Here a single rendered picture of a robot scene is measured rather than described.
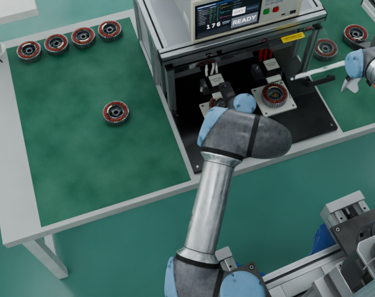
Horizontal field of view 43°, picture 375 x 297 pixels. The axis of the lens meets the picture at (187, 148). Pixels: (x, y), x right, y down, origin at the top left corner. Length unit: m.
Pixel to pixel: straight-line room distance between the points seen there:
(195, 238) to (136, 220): 1.43
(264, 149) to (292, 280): 0.52
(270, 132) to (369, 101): 1.05
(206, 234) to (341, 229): 0.51
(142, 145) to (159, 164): 0.12
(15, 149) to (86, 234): 0.77
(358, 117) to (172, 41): 0.87
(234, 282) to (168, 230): 1.41
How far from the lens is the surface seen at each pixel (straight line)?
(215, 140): 1.24
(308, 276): 1.62
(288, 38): 1.93
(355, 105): 2.20
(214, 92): 1.96
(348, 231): 1.60
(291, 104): 2.09
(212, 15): 1.75
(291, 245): 2.65
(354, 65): 1.36
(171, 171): 1.93
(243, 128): 1.23
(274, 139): 1.25
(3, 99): 2.27
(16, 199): 2.00
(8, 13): 1.92
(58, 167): 2.01
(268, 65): 2.02
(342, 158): 2.93
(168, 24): 1.88
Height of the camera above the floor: 2.48
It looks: 61 degrees down
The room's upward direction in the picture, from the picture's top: 2 degrees counter-clockwise
